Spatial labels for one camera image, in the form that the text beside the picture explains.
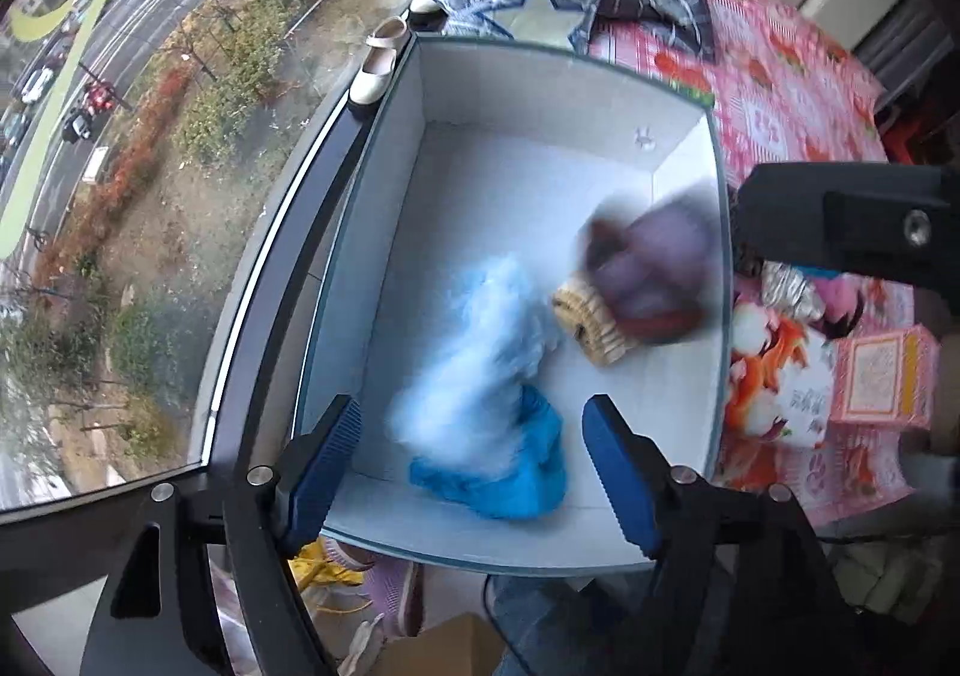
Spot purple knitted sock roll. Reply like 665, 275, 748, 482
583, 194, 718, 344

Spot blue cloth in box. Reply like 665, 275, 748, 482
409, 383, 568, 522

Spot silver foil wrapper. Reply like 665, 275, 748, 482
760, 262, 825, 323

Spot purple slipper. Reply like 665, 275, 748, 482
324, 539, 425, 639

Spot light blue fluffy cloth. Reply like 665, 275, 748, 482
387, 256, 560, 478

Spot pink cardboard box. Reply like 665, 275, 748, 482
830, 325, 939, 431

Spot person's jeans leg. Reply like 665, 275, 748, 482
482, 570, 652, 674

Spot pink strawberry tablecloth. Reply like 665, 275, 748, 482
589, 0, 911, 527

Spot beige ruffled sock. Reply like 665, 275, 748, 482
550, 273, 638, 367

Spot brown cardboard box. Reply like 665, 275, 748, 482
370, 612, 506, 676

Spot grey open storage box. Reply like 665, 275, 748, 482
298, 36, 732, 577

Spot near white shoe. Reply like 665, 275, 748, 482
348, 16, 410, 107

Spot yellow cable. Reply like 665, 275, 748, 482
288, 537, 378, 618

